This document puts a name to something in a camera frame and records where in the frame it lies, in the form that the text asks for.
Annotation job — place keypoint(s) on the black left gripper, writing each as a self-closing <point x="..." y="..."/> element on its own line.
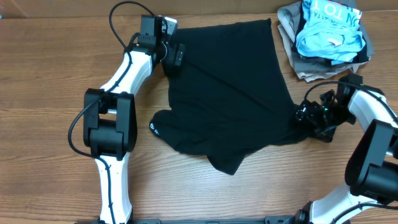
<point x="171" y="57"/>

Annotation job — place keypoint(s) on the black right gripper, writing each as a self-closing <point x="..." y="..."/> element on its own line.
<point x="305" y="112"/>

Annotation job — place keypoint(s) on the black t-shirt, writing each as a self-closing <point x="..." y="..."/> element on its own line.
<point x="228" y="98"/>

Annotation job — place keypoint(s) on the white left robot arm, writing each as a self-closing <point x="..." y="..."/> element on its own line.
<point x="109" y="121"/>

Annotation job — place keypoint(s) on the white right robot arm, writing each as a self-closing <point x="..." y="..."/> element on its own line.
<point x="370" y="180"/>

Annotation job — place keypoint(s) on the grey folded garment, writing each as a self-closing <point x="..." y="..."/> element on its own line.
<point x="311" y="69"/>

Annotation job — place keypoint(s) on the light blue printed t-shirt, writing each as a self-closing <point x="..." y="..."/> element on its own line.
<point x="329" y="31"/>

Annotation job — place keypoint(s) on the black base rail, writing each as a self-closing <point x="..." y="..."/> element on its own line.
<point x="266" y="220"/>

